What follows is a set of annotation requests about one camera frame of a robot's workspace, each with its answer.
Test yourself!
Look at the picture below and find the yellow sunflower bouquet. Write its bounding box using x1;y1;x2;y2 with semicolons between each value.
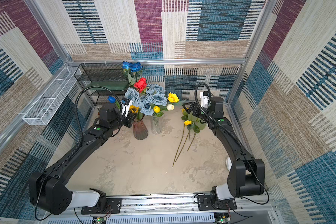
184;112;207;151

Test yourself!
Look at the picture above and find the tall yellow sunflower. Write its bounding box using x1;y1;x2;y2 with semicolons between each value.
175;120;193;162

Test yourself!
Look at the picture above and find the large yellow sunflower stem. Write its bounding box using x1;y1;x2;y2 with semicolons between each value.
172;107;189;168

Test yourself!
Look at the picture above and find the small yellow sunflower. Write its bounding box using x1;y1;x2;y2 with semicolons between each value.
168;92;180;103

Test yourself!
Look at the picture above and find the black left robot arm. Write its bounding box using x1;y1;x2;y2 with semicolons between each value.
28;97;134;215

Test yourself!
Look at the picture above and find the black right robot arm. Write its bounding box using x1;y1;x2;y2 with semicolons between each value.
185;82;267;203

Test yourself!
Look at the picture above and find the dark ribbed glass vase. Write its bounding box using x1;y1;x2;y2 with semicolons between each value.
133;115;148;140

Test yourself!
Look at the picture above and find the clear glass vase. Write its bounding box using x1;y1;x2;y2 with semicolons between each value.
151;115;163;134

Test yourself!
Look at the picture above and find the white tulip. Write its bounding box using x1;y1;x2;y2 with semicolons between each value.
167;104;175;111

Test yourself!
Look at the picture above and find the blue tulip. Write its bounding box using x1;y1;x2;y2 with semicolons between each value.
107;96;116;104

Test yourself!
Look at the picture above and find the grey blue rose bouquet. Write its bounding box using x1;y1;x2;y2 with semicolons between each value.
125;84;168;120

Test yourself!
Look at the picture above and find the red rose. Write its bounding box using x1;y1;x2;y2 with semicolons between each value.
133;77;147;93

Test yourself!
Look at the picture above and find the black mesh shelf rack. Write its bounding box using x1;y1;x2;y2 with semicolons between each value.
74;63;129;106

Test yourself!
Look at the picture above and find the blue rose pair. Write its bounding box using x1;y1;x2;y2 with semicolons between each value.
122;61;143;86

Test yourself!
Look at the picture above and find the white round puck device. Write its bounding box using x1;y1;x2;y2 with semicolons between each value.
226;157;232;171

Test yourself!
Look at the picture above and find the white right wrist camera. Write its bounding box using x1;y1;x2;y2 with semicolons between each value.
199;90;210;108

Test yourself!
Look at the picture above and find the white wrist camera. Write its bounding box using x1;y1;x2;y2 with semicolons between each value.
199;90;210;108
121;97;133;118

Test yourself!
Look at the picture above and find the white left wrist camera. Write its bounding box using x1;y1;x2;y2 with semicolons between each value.
121;97;133;118

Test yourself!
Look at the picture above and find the white wire mesh tray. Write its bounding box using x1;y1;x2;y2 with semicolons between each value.
23;66;77;126

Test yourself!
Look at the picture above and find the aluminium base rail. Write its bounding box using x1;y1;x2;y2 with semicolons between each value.
46;192;284;224

